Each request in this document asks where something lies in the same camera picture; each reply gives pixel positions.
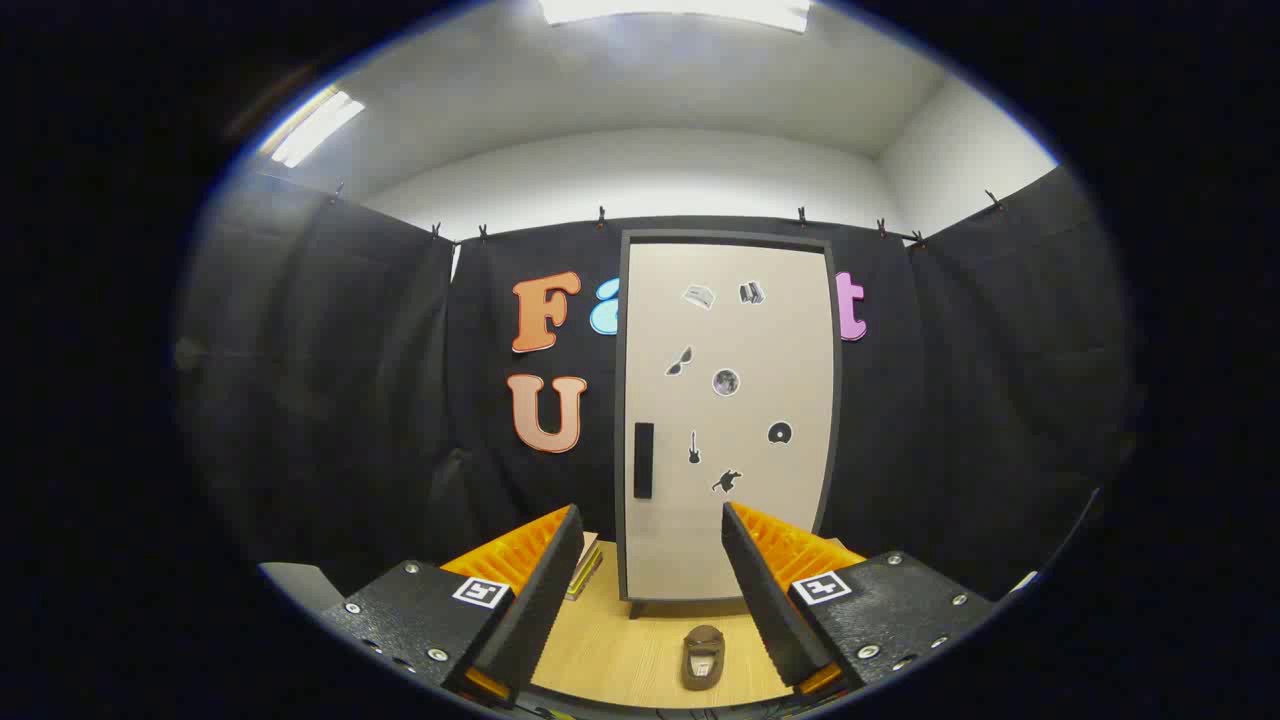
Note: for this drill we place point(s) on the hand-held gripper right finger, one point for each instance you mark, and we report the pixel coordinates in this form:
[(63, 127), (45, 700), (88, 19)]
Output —
[(765, 600)]

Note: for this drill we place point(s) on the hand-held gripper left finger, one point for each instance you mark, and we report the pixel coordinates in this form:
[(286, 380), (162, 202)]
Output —
[(545, 600)]

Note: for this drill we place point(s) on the brown shoe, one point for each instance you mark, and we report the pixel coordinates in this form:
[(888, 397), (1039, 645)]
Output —
[(703, 655)]

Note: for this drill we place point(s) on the dark grey shoe cabinet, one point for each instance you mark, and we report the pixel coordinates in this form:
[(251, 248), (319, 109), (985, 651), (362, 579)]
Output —
[(620, 400)]

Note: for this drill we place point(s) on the beige shoe cabinet door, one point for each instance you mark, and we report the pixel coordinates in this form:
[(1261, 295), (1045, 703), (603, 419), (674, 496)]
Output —
[(760, 350)]

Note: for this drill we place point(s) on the plain beige book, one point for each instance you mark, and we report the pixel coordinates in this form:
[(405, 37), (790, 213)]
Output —
[(577, 592)]

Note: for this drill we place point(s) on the book with yellow edge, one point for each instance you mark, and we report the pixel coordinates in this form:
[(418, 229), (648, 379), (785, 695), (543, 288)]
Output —
[(587, 575)]

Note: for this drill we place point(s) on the black backdrop cloth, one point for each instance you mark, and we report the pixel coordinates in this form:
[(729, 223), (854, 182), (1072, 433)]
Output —
[(350, 400)]

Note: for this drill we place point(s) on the rectangular ceiling light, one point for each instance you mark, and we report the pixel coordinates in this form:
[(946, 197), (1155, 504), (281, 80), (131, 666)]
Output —
[(312, 128), (680, 10)]

